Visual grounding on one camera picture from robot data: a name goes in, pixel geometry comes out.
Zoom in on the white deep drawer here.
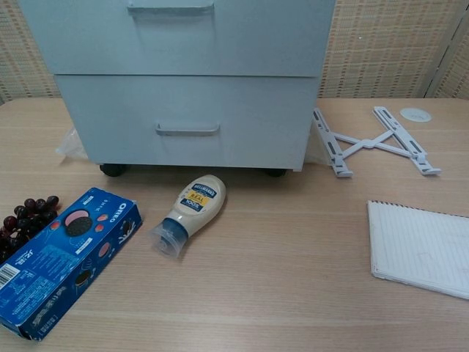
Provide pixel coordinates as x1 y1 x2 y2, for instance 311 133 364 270
53 74 320 174

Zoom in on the white drawer cabinet body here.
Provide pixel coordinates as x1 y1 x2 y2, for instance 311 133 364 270
16 0 337 174

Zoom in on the white shallow drawer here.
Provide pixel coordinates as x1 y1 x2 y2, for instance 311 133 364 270
16 0 337 78

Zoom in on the Hellmann's mayonnaise squeeze bottle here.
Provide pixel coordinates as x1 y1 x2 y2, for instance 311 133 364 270
149 174 228 261

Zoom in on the clear plastic bag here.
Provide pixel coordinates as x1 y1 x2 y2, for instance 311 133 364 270
306 127 328 166
54 125 89 163

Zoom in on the white folding laptop stand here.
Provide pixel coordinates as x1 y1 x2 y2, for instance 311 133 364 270
312 106 443 180

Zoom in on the blue Oreo cookie box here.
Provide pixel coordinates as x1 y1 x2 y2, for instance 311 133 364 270
0 187 144 331

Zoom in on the grey round desk grommet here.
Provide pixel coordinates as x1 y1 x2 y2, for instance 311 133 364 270
399 106 434 123

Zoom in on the white lined spiral notepad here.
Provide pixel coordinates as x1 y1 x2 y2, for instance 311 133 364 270
366 199 469 301

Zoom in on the dark red grape bunch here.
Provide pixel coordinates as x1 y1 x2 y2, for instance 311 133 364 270
0 195 60 263

